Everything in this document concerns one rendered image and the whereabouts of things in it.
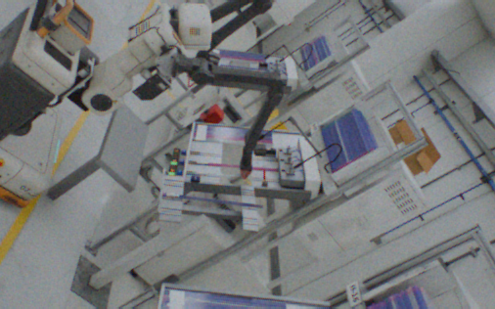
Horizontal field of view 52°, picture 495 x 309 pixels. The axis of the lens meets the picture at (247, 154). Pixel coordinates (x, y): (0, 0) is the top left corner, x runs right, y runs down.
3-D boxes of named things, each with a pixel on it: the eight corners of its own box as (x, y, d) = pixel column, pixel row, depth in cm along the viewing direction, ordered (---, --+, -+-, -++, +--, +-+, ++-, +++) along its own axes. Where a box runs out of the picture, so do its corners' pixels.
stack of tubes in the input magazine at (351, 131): (331, 172, 279) (375, 148, 271) (320, 128, 322) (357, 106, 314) (343, 188, 284) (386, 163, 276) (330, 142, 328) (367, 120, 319)
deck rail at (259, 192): (181, 191, 280) (182, 181, 277) (182, 188, 282) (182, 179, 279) (309, 201, 284) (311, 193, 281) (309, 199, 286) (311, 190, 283)
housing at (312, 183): (301, 200, 286) (306, 179, 279) (294, 154, 328) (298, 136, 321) (316, 201, 287) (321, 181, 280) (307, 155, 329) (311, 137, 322)
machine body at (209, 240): (125, 274, 313) (204, 226, 294) (145, 204, 372) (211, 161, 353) (193, 331, 340) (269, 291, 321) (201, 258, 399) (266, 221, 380)
